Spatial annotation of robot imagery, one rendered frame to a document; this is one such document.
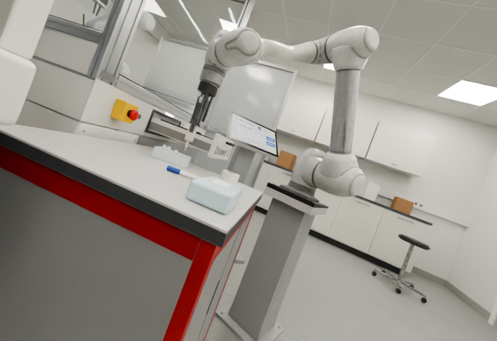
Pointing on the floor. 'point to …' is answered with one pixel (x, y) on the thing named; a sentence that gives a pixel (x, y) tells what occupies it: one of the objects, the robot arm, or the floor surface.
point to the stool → (405, 266)
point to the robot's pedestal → (270, 269)
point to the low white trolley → (107, 242)
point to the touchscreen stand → (241, 158)
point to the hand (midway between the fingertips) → (191, 132)
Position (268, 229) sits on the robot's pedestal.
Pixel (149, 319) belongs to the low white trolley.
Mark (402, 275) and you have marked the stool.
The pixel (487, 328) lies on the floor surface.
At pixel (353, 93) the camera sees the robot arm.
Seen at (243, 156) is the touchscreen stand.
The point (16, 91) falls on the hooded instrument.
